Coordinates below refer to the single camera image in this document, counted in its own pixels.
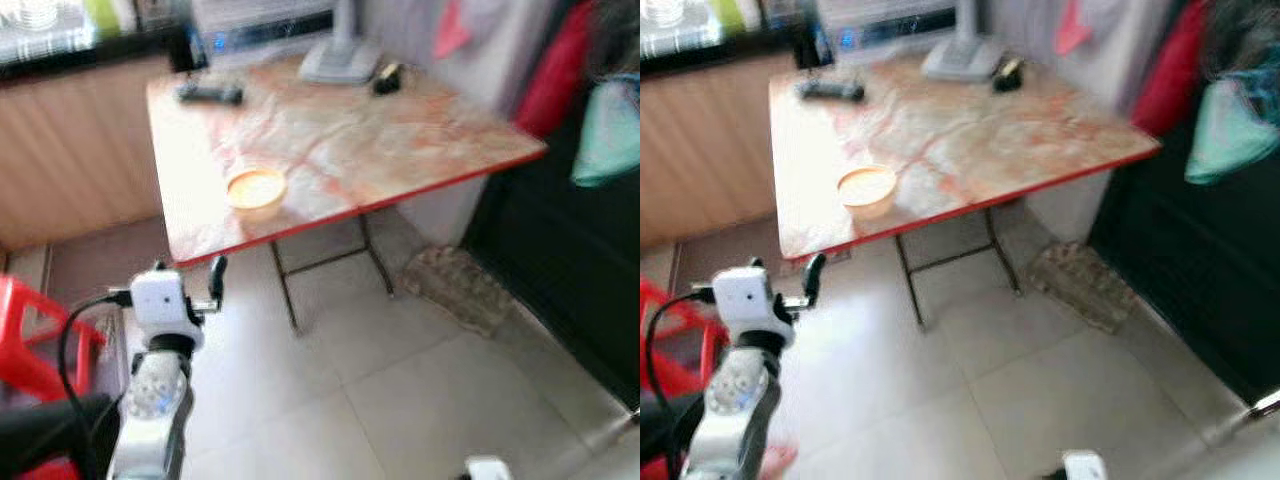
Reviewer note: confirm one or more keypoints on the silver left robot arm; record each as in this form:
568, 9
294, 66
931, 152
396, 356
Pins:
150, 420
735, 420

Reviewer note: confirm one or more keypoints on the small orange bowl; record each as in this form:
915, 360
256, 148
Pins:
256, 190
867, 190

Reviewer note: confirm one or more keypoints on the red plastic chair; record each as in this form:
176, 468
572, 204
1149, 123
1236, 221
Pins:
665, 330
25, 350

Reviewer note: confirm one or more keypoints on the wooden cabinet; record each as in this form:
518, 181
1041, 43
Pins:
70, 160
700, 160

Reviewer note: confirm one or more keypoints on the black remote control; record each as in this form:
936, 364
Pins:
830, 90
210, 94

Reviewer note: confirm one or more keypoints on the black robot torso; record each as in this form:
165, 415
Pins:
45, 430
665, 430

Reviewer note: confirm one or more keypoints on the marble-pattern folding table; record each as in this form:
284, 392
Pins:
960, 140
350, 140

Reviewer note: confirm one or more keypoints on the teal cloth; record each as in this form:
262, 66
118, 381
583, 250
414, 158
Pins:
605, 140
1230, 135

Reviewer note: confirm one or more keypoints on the black cabinet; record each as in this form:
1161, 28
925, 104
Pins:
560, 270
1190, 280

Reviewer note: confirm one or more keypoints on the grey fan base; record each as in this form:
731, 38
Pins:
340, 60
962, 58

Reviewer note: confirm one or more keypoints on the grey appliance with blue lights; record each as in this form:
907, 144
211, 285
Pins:
260, 25
885, 22

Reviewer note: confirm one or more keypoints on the small black object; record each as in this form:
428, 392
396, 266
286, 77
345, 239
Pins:
1008, 76
387, 79

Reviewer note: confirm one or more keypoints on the red cloth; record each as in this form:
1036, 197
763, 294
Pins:
555, 70
1170, 70

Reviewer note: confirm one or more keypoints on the glass jar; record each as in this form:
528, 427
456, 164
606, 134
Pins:
38, 12

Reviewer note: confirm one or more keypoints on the pink cloth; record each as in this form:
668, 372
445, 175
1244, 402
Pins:
1072, 28
450, 28

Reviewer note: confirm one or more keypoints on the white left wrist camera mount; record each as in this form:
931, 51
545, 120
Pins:
165, 305
755, 305

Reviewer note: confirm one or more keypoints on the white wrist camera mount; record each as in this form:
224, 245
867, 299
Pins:
755, 305
165, 305
1085, 468
488, 470

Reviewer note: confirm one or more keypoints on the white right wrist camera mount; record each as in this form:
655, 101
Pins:
1085, 468
488, 470

